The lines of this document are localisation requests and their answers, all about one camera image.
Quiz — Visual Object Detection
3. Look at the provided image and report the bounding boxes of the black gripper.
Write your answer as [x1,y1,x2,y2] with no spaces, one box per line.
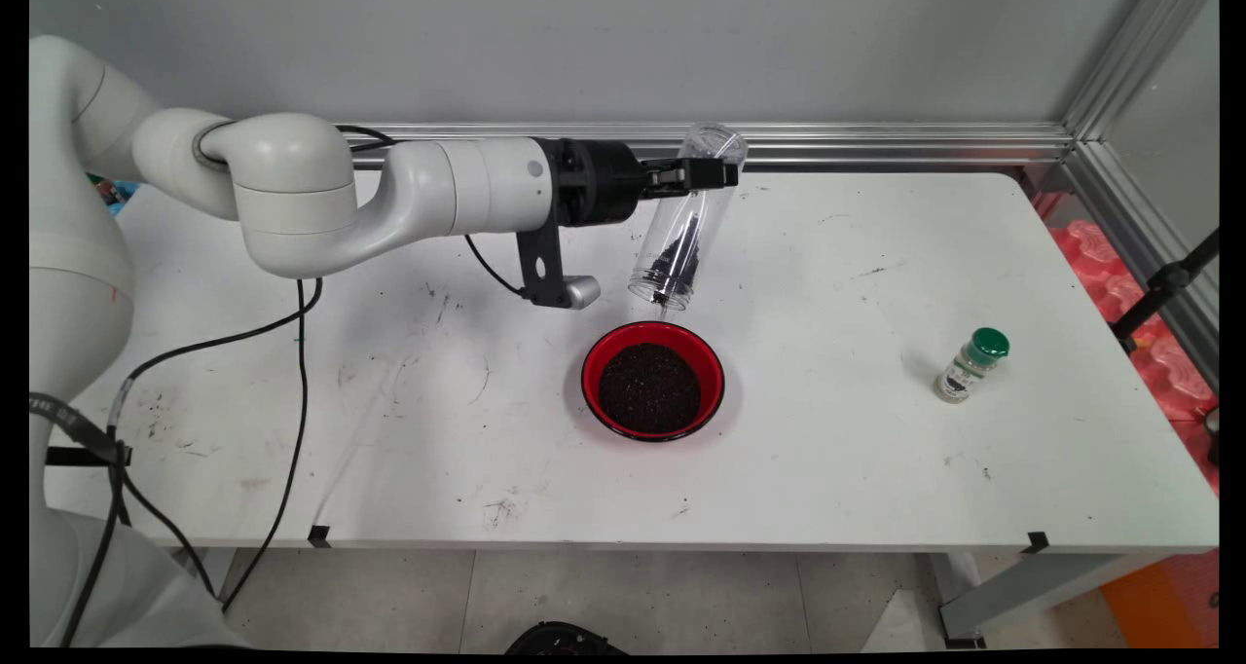
[543,136,740,231]

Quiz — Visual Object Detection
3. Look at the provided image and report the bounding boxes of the clear plastic jar black seeds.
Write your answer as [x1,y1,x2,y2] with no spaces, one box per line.
[628,124,749,312]

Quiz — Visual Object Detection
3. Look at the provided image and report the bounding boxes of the red bowl black rim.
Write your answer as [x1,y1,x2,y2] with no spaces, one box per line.
[581,320,727,443]

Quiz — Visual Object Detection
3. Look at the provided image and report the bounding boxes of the black seeds heap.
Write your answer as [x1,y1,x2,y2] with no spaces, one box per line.
[597,343,703,436]

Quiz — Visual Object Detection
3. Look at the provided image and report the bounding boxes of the green capped spice bottle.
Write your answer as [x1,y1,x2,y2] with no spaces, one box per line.
[935,327,1010,405]

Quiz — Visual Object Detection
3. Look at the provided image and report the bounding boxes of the red bubble wrap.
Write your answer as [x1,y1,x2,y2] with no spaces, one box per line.
[1032,192,1220,498]

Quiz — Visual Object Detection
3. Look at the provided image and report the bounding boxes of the black stand pole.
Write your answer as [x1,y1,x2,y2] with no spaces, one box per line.
[1110,226,1220,355]

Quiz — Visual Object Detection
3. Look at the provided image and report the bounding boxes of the black object on floor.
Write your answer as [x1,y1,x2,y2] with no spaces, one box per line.
[504,621,629,655]

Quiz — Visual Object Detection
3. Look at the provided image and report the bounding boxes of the grey metal table leg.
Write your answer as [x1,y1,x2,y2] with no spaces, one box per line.
[161,547,256,618]
[930,550,1169,650]

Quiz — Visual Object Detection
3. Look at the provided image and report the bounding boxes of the blue bubble wrap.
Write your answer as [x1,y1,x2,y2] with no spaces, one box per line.
[88,172,143,218]

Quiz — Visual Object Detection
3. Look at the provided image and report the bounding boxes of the orange box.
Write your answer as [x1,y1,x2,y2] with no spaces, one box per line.
[1100,547,1220,650]

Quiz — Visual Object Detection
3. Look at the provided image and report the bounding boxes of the long aluminium frame rail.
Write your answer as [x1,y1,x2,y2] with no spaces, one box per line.
[331,122,1074,168]

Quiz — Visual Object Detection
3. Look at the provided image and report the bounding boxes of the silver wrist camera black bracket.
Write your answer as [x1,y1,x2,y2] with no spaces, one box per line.
[516,226,603,312]

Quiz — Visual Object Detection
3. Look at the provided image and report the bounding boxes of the thin black camera cable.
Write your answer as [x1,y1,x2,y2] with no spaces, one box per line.
[60,234,528,646]

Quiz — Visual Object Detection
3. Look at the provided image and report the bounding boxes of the short aluminium frame rail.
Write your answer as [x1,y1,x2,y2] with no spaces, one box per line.
[1063,141,1220,392]

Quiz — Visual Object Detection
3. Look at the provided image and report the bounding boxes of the aluminium frame upright post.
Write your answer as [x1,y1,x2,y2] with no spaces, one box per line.
[1059,0,1220,147]

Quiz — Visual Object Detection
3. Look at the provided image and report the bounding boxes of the black cable metal plug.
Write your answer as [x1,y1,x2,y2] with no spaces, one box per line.
[220,125,396,613]

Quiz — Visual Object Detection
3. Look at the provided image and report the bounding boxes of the thin black velcro strap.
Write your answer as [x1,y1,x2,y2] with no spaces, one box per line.
[192,121,236,169]

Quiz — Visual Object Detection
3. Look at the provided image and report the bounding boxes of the grey printed velcro strap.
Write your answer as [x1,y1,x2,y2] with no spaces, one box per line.
[29,391,133,469]

